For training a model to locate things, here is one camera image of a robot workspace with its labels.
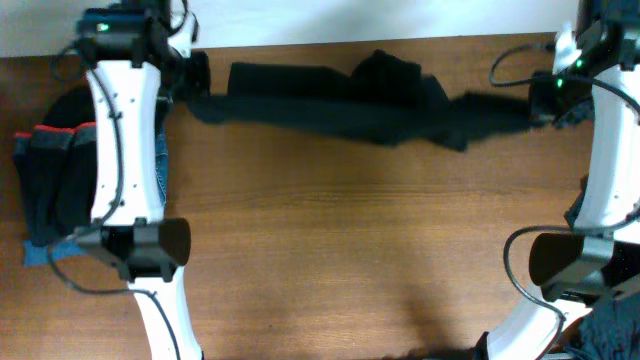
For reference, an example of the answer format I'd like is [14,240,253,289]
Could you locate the black t-shirt with logo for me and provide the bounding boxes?
[187,50,533,152]

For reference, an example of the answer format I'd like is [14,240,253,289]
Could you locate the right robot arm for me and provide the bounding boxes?
[471,1,639,359]

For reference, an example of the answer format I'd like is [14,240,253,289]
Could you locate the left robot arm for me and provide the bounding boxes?
[73,1,204,359]

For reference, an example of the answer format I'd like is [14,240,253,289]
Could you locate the folded black garment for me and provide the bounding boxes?
[42,86,95,128]

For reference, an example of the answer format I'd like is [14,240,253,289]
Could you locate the middle dark sock red cuff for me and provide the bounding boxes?
[25,126,74,247]

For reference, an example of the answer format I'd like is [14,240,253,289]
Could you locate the dark sock red cuff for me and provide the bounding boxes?
[25,126,74,247]
[54,123,97,236]
[12,132,32,203]

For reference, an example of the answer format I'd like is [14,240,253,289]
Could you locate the right dark sock red cuff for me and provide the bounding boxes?
[54,123,97,236]

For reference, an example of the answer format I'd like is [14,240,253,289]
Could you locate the left dark sock red cuff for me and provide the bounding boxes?
[12,132,32,203]

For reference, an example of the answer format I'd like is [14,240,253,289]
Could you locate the dark grey knit garment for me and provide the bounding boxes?
[564,294,639,360]

